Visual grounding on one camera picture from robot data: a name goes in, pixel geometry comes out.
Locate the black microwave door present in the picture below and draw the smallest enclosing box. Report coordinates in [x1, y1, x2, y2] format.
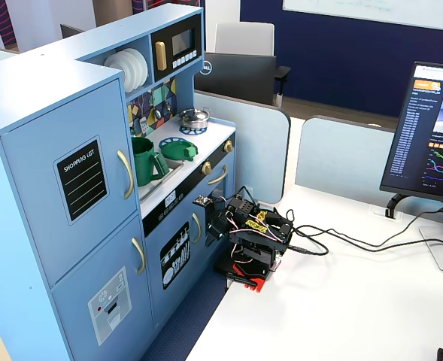
[150, 14, 202, 83]

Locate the large green round bowl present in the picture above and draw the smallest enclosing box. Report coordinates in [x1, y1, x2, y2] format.
[159, 139, 199, 162]

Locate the grey office chair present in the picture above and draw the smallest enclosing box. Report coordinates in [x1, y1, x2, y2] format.
[214, 21, 292, 107]

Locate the black Dell monitor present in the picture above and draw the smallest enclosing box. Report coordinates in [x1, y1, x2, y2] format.
[193, 51, 278, 106]

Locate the gold oven door handle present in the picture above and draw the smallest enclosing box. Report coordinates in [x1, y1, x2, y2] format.
[207, 165, 229, 186]

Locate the gold freezer door handle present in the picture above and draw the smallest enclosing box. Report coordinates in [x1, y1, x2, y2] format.
[131, 236, 147, 275]

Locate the blue oven door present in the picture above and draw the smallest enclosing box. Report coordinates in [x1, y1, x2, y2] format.
[205, 148, 237, 241]

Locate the lit computer monitor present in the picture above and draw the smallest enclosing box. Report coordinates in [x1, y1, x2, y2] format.
[379, 61, 443, 207]

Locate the red and black table clamp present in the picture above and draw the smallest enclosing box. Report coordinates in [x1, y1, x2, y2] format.
[213, 259, 278, 294]

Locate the steel toy pot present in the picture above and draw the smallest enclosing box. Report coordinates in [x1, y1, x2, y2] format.
[178, 107, 211, 129]

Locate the white whiteboard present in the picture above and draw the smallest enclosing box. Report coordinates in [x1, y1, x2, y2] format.
[282, 0, 443, 33]

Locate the blue fridge door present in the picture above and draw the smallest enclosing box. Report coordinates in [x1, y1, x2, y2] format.
[0, 77, 139, 285]

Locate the green pitcher recipient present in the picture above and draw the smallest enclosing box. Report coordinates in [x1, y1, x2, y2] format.
[130, 135, 171, 188]

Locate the blue dishwasher door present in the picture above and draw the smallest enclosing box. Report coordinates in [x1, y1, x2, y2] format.
[144, 195, 208, 328]

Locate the blue toy kitchen unit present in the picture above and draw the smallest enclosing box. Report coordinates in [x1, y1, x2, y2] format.
[0, 3, 238, 361]

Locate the white toy plates stack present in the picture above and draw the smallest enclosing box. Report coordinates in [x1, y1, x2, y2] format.
[117, 49, 141, 93]

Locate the gold fridge door handle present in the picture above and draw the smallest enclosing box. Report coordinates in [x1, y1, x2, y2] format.
[116, 149, 135, 200]

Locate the blue freezer door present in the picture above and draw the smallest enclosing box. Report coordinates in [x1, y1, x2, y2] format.
[50, 212, 155, 361]

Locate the gold dishwasher door handle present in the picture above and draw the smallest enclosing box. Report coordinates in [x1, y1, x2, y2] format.
[191, 212, 202, 244]

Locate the black cable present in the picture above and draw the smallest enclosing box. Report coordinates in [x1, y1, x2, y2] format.
[287, 225, 443, 257]
[291, 205, 443, 253]

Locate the light blue desk divider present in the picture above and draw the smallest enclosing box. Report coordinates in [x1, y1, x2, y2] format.
[193, 89, 292, 204]
[295, 115, 397, 206]

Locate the steel toy ladle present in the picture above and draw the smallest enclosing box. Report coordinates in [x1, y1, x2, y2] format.
[162, 83, 174, 114]

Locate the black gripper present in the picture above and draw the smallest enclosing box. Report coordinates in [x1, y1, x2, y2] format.
[205, 202, 241, 247]

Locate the white toy plate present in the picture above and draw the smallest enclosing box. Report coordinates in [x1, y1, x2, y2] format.
[103, 52, 130, 82]
[130, 47, 150, 89]

